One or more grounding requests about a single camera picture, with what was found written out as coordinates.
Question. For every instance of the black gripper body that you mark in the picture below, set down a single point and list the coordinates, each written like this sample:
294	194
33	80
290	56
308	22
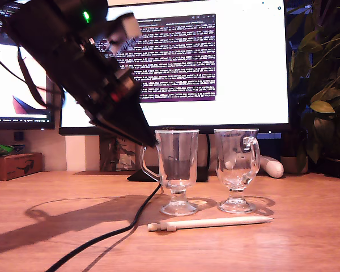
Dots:
96	79

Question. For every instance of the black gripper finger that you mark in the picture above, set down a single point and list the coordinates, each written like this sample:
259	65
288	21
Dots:
133	116
113	126

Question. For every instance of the small clear glass footed cup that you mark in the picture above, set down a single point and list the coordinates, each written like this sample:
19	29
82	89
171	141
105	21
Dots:
178	208
236	207

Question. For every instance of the white stylus pen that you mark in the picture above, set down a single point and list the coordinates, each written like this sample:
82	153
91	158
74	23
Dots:
215	222

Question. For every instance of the leaf print picture card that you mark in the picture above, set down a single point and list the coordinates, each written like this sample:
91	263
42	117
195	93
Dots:
122	161

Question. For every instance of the black monitor with code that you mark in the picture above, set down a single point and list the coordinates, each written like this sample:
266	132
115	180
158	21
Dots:
5	99

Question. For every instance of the cardboard box with sunglasses print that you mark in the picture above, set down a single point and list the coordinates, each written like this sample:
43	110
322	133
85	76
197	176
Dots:
17	167

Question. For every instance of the large black Huawei monitor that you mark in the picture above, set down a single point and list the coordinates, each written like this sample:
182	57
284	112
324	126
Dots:
243	85

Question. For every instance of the green and white packet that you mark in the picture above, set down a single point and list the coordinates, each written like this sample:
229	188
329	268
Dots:
0	150

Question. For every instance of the white game controller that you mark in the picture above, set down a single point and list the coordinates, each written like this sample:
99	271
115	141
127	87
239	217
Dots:
273	167

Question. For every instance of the small pale round pot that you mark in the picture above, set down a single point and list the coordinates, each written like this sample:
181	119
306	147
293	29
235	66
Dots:
290	165

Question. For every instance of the large leafy trunk plant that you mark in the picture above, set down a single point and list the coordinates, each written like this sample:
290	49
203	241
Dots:
323	106

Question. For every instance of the arm's pale camera box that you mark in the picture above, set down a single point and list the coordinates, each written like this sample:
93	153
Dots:
130	27

